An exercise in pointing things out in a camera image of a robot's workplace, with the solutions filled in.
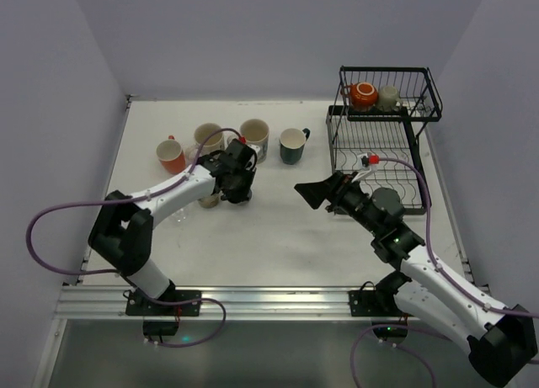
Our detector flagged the cream floral mug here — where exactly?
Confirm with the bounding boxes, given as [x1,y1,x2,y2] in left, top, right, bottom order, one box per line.
[185,123,225,164]

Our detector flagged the small beige cup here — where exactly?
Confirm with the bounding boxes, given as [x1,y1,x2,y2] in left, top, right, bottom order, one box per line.
[198,194,220,209]

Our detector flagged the tall floral white mug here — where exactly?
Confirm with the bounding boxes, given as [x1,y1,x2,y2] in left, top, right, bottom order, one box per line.
[238,119,270,164]

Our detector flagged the dark teal mug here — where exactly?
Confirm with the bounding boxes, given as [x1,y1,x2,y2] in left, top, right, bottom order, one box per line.
[279,128,311,165]

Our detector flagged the salmon orange mug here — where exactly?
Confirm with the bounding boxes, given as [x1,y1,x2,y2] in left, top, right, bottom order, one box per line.
[156,136,186,175]

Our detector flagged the orange round mug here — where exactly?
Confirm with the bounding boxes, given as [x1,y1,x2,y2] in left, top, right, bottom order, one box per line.
[340,82,378,112]

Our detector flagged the beige mug shelf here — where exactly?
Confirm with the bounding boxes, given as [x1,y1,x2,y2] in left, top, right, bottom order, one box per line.
[376,85,401,112]

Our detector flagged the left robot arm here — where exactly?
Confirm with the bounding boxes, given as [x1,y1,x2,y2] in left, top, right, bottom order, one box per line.
[88,139,258,305]

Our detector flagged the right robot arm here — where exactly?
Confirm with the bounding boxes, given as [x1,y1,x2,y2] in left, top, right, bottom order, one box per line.
[295,172,538,387]

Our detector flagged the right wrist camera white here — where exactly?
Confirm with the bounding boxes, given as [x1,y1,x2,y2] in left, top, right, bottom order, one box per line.
[352,152,380,183]

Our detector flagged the black wire dish rack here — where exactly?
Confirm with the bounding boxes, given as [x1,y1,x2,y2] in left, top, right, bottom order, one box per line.
[325,66,445,218]

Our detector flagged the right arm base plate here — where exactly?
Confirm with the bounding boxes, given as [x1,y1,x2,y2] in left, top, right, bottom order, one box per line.
[348,281,403,317]

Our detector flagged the aluminium mounting rail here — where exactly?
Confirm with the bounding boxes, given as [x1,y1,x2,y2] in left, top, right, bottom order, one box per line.
[53,285,409,322]

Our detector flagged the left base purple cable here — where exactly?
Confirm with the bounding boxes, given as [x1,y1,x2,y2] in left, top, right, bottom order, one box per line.
[142,297,228,349]

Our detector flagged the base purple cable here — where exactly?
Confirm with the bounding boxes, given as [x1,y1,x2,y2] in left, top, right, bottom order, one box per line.
[142,297,228,349]
[349,323,437,388]

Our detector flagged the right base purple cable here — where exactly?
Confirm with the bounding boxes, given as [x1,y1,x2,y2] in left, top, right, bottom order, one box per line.
[349,323,437,388]

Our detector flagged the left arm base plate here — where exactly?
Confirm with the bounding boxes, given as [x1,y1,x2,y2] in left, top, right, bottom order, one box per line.
[124,288,201,316]

